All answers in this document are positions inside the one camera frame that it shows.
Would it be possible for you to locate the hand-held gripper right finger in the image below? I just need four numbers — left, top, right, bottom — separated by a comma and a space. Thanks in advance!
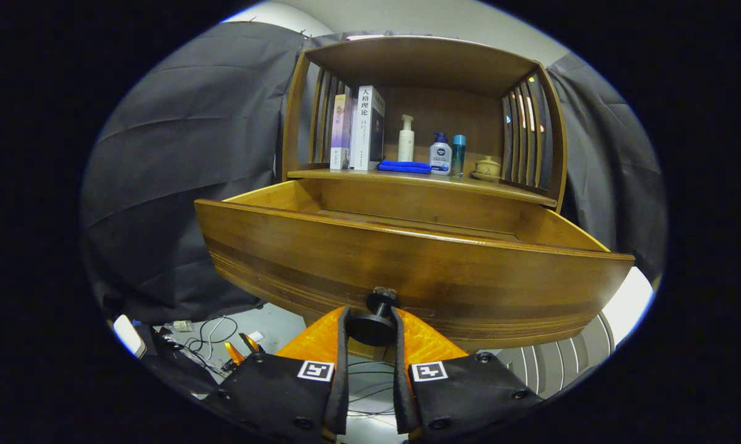
389, 305, 547, 442

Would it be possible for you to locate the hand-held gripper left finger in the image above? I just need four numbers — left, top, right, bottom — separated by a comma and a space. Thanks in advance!
204, 305, 352, 442

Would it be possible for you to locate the black drawer knob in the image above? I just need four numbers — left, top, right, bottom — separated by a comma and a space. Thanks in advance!
346, 287, 402, 347

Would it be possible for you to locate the wooden drawer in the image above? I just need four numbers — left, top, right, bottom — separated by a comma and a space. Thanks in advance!
194, 179, 636, 352

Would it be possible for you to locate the wooden countertop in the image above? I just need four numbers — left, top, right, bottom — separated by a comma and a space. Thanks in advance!
287, 168, 559, 208

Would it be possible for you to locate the wooden cabinet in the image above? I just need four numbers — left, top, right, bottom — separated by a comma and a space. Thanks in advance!
281, 34, 568, 213

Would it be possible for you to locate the blue cloth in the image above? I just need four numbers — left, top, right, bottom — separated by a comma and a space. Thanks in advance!
378, 160, 433, 175

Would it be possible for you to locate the white device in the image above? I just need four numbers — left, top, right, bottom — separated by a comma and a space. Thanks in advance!
112, 314, 147, 360

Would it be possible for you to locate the clear bottle dark blue cap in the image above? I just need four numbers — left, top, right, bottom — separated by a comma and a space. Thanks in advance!
429, 132, 452, 176

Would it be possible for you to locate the yellow lidded teacup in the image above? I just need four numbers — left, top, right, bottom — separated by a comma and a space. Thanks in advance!
471, 156, 502, 183

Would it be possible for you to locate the teal bottle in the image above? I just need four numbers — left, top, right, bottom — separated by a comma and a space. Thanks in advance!
451, 134, 467, 178

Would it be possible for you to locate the white pump bottle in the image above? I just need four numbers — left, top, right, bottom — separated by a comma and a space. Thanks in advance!
397, 114, 416, 163

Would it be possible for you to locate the purple book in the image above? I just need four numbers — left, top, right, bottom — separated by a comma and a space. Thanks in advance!
329, 94, 354, 171

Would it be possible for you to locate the white book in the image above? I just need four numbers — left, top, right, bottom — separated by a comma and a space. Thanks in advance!
349, 85, 386, 171

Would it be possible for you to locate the cable bundle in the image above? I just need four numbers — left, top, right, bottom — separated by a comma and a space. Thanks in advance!
160, 316, 241, 374

